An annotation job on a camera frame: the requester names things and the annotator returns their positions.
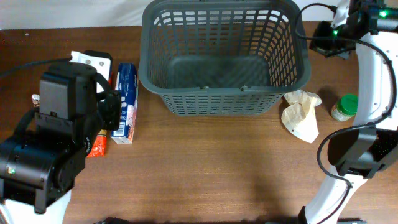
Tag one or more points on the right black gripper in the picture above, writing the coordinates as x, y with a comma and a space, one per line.
318, 46

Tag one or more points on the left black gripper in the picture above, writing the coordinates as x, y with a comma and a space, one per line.
112, 114

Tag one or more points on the blue carton box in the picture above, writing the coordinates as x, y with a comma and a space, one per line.
127, 83

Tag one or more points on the orange pasta packet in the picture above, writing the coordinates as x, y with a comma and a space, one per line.
98, 146

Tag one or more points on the clear bread bag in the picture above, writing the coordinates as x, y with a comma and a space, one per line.
36, 100

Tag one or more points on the grey plastic basket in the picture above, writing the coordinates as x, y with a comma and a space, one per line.
222, 57

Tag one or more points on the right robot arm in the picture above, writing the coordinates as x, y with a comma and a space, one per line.
369, 146

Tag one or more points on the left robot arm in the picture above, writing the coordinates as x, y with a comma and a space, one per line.
48, 149

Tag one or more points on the green lid jar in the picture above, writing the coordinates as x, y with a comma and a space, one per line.
345, 108

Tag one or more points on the crumpled beige paper bag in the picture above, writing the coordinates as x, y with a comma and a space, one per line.
299, 117

